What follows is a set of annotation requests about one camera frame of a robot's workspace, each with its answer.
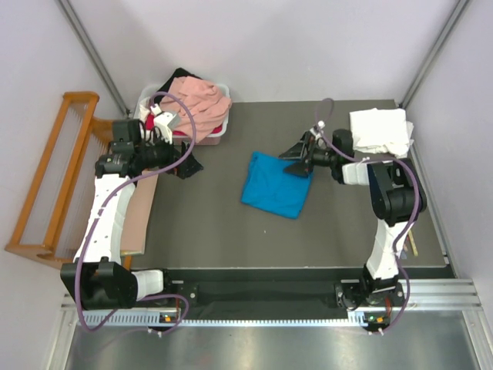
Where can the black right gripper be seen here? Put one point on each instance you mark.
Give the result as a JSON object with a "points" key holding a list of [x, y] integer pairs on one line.
{"points": [[301, 168]]}

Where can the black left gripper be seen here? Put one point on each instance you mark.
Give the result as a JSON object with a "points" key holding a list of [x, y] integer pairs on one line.
{"points": [[183, 160]]}

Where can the blue t shirt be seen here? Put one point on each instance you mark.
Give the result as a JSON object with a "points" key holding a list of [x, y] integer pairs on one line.
{"points": [[269, 188]]}

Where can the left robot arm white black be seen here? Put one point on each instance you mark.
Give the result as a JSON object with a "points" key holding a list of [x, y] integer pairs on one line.
{"points": [[96, 278]]}

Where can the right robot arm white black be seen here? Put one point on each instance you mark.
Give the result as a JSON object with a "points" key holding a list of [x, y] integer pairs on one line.
{"points": [[397, 199]]}

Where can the folded white t shirts stack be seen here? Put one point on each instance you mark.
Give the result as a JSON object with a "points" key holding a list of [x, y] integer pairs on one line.
{"points": [[378, 131]]}

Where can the white plastic laundry bin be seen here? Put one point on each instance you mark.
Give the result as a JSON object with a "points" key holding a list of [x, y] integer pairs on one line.
{"points": [[213, 139]]}

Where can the red t shirt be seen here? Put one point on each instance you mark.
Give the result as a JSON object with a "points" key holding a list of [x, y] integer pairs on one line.
{"points": [[148, 123]]}

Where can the pink t shirt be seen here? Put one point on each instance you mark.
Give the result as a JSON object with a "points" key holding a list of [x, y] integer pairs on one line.
{"points": [[206, 102]]}

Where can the pink cardboard sheet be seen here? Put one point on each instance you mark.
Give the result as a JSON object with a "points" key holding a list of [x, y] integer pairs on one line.
{"points": [[133, 241]]}

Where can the black t shirt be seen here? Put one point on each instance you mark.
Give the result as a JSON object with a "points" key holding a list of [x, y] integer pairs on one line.
{"points": [[178, 73]]}

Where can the markers on table edge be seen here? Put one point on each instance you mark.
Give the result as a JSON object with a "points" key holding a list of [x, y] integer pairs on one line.
{"points": [[406, 243]]}

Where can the wooden drying rack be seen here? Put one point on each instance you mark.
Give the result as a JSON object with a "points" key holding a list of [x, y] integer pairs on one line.
{"points": [[53, 219]]}

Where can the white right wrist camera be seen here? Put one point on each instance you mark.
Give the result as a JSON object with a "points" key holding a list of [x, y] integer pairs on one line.
{"points": [[317, 131]]}

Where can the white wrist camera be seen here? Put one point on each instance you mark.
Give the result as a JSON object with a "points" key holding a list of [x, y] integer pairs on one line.
{"points": [[317, 131], [156, 110]]}

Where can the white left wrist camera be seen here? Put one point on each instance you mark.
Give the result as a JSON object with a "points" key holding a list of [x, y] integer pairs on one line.
{"points": [[156, 110]]}

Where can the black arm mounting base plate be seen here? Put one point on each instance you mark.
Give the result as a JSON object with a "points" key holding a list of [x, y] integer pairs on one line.
{"points": [[262, 294]]}

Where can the white slotted cable duct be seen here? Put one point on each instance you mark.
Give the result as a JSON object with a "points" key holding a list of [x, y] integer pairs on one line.
{"points": [[167, 318]]}

